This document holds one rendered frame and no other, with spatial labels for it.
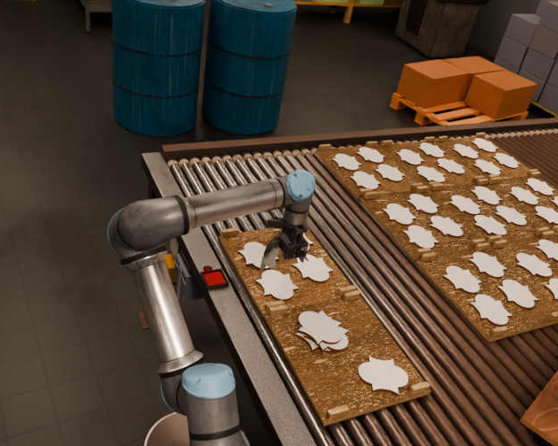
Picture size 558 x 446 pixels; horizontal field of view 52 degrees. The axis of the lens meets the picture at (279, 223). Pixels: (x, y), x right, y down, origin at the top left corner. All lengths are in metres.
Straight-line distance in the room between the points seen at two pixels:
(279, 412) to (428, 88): 4.47
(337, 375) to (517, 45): 5.68
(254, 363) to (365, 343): 0.35
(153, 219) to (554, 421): 1.13
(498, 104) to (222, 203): 4.78
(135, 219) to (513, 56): 6.04
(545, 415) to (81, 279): 2.40
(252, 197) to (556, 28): 5.56
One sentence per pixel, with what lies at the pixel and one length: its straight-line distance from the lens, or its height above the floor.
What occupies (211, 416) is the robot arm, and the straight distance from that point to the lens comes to 1.34.
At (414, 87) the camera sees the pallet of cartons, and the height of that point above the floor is 0.28.
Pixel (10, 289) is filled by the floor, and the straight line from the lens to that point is 3.30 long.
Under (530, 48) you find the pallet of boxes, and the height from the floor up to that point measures 0.60.
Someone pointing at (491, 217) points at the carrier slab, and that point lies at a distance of 2.62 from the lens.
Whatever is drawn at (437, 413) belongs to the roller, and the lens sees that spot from 1.74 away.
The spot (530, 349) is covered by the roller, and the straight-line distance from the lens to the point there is 2.08.
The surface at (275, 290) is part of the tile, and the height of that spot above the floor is 0.95.
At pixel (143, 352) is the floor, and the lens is 2.92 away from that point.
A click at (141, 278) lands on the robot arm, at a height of 1.24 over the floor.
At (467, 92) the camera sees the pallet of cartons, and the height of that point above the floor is 0.24.
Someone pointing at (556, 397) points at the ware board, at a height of 1.04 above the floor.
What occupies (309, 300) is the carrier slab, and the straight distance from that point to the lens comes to 1.89.
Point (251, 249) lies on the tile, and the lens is 2.03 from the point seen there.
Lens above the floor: 2.19
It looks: 35 degrees down
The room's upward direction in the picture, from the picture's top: 11 degrees clockwise
